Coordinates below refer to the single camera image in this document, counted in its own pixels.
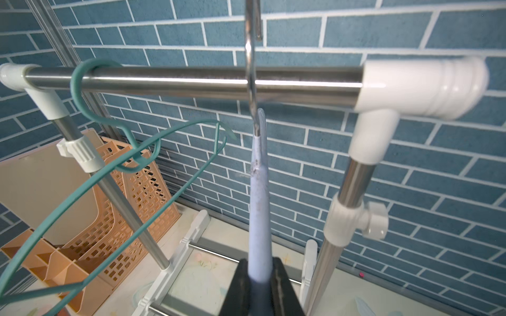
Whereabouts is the white and steel clothes rack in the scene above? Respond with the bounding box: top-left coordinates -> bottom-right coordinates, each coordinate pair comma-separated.
0,56 -> 490,316

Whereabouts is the beige folder board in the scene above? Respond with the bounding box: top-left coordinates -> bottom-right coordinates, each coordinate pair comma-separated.
1,141 -> 98,246

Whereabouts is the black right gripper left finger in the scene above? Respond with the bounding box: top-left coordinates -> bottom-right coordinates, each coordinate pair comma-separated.
219,259 -> 250,316

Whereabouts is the orange plastic file organizer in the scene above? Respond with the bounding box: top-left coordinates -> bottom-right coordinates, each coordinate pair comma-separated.
0,136 -> 182,316

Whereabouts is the light blue clothes hanger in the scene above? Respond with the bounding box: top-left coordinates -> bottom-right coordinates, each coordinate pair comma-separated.
245,1 -> 274,315

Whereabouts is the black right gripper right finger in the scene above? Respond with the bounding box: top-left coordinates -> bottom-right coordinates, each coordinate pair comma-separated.
271,258 -> 304,316

